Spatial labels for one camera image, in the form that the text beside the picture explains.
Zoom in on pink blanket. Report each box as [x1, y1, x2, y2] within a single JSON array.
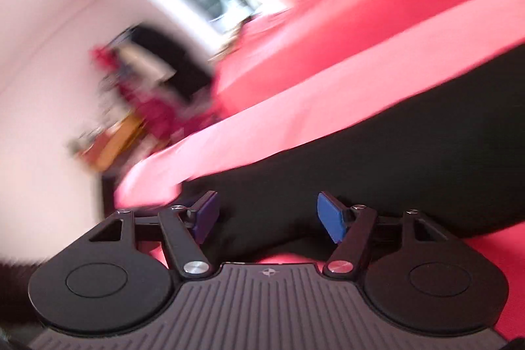
[[114, 0, 525, 342]]

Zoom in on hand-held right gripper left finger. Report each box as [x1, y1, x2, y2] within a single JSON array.
[[88, 191, 221, 278]]

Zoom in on cluttered shelf with items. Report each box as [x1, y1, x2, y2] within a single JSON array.
[[89, 44, 216, 143]]

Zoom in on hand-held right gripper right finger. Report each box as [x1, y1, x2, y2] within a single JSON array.
[[317, 192, 452, 279]]

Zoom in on wooden furniture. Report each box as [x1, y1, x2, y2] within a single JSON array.
[[76, 115, 145, 173]]

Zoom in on dark shelf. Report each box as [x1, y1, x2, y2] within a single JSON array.
[[111, 25, 216, 111]]

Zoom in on black pants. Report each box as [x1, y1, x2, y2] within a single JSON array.
[[179, 42, 525, 265]]

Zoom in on dark cloth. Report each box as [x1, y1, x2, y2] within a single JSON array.
[[0, 257, 39, 336]]

